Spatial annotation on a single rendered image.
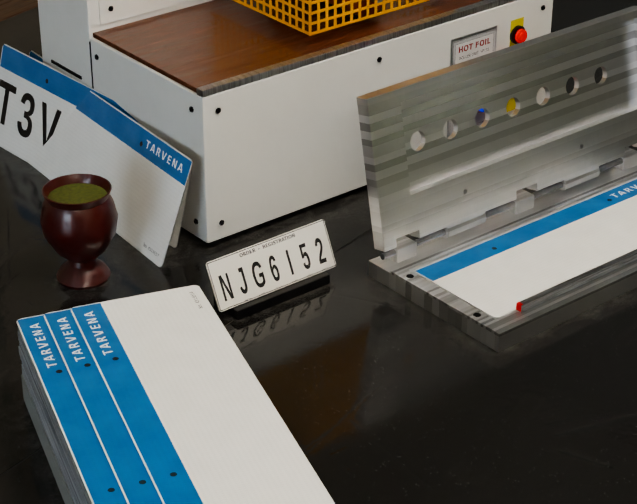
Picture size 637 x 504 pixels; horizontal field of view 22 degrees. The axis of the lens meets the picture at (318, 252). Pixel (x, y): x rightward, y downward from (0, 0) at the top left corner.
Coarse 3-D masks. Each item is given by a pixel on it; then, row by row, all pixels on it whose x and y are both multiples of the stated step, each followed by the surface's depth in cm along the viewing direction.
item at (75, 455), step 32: (32, 320) 160; (32, 352) 155; (32, 384) 157; (64, 384) 150; (32, 416) 160; (64, 416) 146; (64, 448) 144; (96, 448) 141; (64, 480) 148; (96, 480) 138
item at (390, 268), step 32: (544, 192) 197; (576, 192) 200; (480, 224) 192; (512, 224) 192; (384, 256) 183; (416, 256) 186; (416, 288) 180; (576, 288) 179; (608, 288) 180; (448, 320) 177; (480, 320) 173; (512, 320) 173; (544, 320) 175
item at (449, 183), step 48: (528, 48) 190; (576, 48) 196; (624, 48) 201; (384, 96) 178; (432, 96) 183; (480, 96) 188; (528, 96) 193; (576, 96) 198; (624, 96) 203; (384, 144) 179; (432, 144) 185; (480, 144) 189; (528, 144) 194; (576, 144) 198; (624, 144) 203; (384, 192) 180; (432, 192) 185; (480, 192) 189; (384, 240) 182
